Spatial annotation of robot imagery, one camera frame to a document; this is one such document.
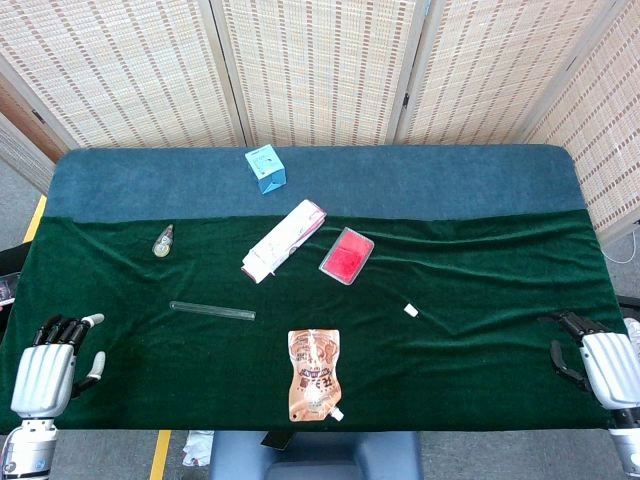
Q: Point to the long white pink carton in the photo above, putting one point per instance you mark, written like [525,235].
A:
[285,240]

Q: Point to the small clear glass bottle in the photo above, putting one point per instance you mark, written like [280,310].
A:
[162,245]

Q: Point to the flat black object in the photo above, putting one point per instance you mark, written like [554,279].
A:
[275,440]

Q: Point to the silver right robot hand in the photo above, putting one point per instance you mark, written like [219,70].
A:
[607,362]

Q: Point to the woven bamboo screen panel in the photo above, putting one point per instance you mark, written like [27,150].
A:
[320,75]
[610,150]
[490,70]
[125,75]

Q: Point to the dark green velvet cloth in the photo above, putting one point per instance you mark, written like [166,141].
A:
[450,375]

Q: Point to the small white cap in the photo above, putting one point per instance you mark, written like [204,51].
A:
[411,310]

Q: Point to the black bulky object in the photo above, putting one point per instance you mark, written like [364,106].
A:
[7,265]

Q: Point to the grey woven screen panel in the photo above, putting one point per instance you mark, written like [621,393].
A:
[20,150]

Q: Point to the blue padded robot base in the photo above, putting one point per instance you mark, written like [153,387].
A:
[320,455]

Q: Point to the brown spout drink pouch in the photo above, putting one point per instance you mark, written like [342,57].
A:
[315,375]

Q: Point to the small light blue box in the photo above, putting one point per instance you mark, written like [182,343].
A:
[265,167]

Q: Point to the clear glass test tube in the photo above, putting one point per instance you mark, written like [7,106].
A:
[210,310]

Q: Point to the crumpled white cloth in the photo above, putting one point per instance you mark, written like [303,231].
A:
[197,447]

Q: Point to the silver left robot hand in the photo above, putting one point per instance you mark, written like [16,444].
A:
[42,372]

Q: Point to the red clear plastic case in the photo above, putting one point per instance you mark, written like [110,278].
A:
[346,256]

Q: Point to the blue table cover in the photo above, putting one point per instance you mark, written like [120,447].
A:
[400,180]

